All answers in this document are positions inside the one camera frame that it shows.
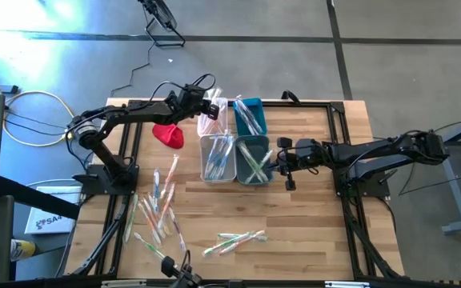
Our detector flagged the black table clamp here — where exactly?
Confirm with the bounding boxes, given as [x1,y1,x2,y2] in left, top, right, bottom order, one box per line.
[280,90,301,105]

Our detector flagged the black fan cable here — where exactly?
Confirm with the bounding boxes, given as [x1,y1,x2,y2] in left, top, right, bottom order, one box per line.
[110,39,154,98]

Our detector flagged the purple toothbrush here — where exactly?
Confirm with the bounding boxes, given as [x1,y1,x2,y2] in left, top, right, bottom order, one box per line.
[244,99,264,136]
[167,206,186,251]
[235,94,256,135]

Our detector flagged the dark grey handled basket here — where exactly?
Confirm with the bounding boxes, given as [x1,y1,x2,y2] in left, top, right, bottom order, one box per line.
[234,134,275,186]

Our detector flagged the teal plastic bin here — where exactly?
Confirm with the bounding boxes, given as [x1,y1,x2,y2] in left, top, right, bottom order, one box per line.
[232,97,269,137]

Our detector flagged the black floor fan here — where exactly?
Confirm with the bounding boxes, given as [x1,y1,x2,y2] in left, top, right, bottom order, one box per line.
[137,0,186,48]

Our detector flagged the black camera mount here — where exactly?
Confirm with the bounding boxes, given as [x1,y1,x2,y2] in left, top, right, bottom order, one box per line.
[160,250,203,288]

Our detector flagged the beige handled plastic basket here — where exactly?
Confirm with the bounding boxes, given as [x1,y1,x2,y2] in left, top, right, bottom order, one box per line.
[198,134,238,185]

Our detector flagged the translucent white plastic bin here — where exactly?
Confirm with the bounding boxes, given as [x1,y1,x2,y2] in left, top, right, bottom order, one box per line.
[196,97,230,138]

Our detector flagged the yellow white canister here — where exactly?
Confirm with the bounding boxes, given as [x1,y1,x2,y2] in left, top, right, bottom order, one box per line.
[9,238,37,262]

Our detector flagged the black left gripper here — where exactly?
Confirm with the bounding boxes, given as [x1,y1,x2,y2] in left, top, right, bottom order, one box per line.
[175,82,221,121]

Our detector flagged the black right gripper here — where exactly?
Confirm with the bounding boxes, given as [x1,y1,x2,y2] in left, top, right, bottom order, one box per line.
[268,136,331,192]

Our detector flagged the yellow extension cable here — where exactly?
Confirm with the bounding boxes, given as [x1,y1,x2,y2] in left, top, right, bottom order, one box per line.
[0,66,86,148]

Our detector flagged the red cloth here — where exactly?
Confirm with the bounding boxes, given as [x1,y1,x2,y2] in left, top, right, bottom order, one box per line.
[152,122,185,150]

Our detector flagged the white printed box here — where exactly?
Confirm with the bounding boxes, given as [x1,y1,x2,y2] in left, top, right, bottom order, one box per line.
[24,184,84,236]

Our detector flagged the orange toothbrush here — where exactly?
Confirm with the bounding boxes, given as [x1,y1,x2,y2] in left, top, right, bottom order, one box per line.
[207,86,224,106]
[137,199,162,246]
[144,194,168,239]
[161,154,180,199]
[218,230,267,256]
[157,182,176,230]
[200,115,226,137]

